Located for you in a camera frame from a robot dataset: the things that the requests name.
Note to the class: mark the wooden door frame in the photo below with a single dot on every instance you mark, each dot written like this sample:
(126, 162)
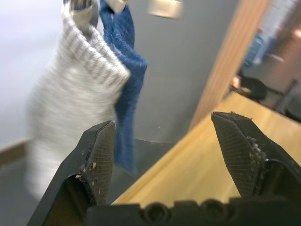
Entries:
(225, 61)

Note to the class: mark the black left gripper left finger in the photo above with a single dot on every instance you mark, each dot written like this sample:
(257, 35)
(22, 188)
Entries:
(94, 162)

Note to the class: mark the white knitted sock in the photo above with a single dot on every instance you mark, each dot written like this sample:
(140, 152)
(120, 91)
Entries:
(75, 91)

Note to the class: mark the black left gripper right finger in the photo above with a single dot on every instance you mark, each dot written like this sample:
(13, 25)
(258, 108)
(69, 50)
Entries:
(244, 155)

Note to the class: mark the beige wall plate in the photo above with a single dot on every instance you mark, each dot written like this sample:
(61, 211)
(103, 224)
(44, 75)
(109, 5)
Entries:
(165, 8)

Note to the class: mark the blue terry sock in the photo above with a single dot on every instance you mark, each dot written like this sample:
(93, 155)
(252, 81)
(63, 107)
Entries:
(128, 77)

